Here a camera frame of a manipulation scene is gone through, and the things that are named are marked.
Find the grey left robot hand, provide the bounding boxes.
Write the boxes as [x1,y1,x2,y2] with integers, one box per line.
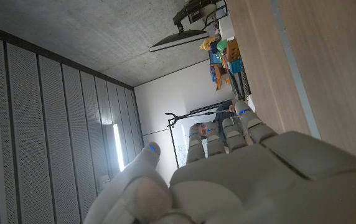
[83,100,356,224]

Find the seated person in dark shirt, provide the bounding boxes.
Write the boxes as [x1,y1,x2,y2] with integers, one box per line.
[196,98,238,147]

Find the thin grabber stick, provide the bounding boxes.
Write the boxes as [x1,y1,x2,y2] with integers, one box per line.
[165,109,238,127]

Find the blue cube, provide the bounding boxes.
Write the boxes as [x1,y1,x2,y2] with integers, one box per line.
[229,58,244,75]

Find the orange wooden block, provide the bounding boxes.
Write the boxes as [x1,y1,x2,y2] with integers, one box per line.
[227,39,241,62]

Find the bright ceiling light strip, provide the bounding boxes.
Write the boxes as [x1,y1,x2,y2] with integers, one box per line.
[113,123,125,172]

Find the white square box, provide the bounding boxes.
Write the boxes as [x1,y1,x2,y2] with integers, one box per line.
[218,15,235,40]

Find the black monitor on stand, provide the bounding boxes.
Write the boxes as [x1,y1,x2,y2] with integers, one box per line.
[149,0,228,53]

